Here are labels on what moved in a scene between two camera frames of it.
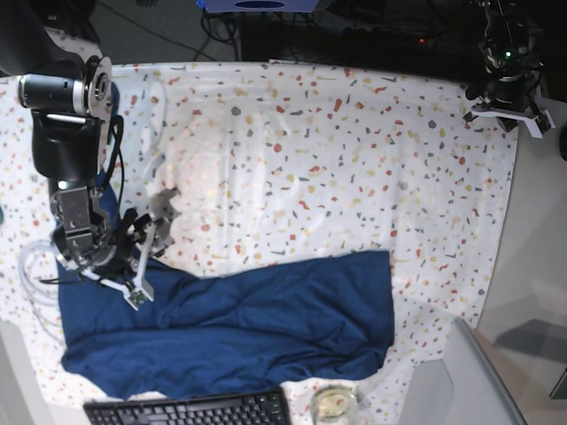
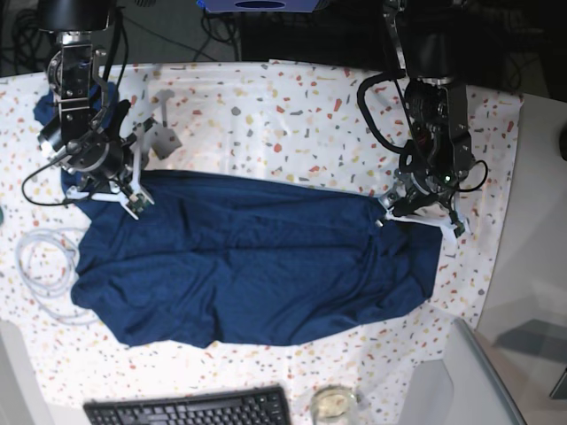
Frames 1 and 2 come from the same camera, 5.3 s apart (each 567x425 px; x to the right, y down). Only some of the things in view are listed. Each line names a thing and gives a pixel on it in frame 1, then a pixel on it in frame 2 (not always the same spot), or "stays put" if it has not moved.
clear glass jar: (334, 405) stays put
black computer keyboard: (260, 406) stays put
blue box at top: (257, 5) stays put
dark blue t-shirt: (326, 319) -> (217, 259)
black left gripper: (115, 258) -> (88, 142)
